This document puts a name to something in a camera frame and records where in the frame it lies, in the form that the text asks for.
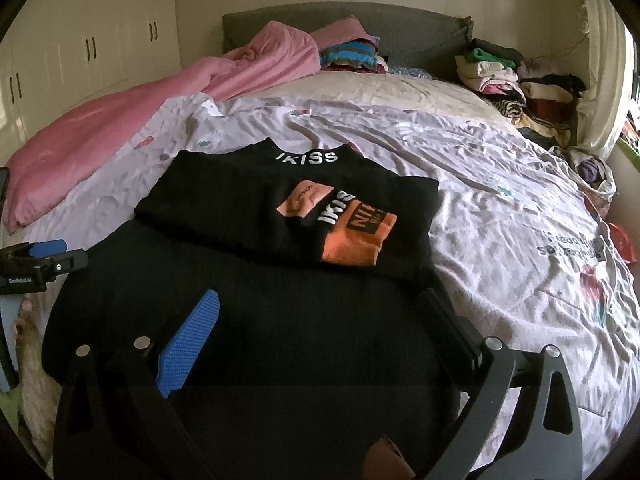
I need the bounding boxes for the black sweater with orange cuffs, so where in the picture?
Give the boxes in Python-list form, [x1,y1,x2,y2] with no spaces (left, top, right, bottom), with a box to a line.
[42,137,462,480]

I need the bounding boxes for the red cloth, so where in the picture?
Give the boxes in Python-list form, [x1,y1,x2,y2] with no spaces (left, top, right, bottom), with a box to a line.
[607,222,635,264]

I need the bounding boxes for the light green cloth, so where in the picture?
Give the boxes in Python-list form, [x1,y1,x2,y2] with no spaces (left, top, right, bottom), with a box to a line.
[0,389,22,443]

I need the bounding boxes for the pink blanket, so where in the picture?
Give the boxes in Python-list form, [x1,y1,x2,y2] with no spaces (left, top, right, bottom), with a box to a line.
[2,15,382,234]

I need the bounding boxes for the grey headboard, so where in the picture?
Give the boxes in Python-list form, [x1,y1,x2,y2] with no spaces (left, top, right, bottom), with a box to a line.
[221,1,474,79]

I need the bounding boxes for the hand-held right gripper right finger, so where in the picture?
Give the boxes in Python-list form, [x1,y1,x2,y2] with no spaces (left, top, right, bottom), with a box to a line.
[415,287,584,480]

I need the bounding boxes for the cream wardrobe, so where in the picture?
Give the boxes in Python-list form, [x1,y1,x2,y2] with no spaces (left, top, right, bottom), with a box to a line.
[0,0,182,163]

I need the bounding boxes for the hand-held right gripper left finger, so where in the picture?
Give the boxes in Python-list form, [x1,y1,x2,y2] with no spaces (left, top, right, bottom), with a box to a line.
[52,290,221,480]

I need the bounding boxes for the clothes on windowsill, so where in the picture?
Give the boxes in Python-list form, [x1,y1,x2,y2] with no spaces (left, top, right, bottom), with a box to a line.
[619,109,640,160]

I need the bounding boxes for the stack of striped folded clothes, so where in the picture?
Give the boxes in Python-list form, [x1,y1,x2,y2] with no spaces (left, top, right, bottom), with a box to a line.
[320,40,389,74]

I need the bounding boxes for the brown cloth piece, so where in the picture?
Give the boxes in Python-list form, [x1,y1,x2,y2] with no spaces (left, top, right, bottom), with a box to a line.
[362,435,417,480]

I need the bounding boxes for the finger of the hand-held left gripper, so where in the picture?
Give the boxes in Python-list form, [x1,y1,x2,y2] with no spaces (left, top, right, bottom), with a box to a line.
[42,249,89,275]
[22,240,68,259]

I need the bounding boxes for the cream curtain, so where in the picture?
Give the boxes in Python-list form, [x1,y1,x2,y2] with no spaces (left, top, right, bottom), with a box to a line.
[575,0,637,157]

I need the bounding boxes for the beige bed sheet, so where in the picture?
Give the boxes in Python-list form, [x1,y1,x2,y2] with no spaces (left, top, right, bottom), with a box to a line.
[260,70,521,137]

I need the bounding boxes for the pile of folded clothes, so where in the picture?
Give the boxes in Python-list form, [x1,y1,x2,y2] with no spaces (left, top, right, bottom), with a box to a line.
[454,37,589,149]

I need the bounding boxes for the purple cloth bundle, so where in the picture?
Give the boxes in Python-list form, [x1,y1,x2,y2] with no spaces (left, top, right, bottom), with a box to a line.
[570,147,619,199]

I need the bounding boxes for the blue patterned cloth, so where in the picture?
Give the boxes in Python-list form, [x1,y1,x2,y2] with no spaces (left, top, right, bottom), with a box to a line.
[387,64,432,79]

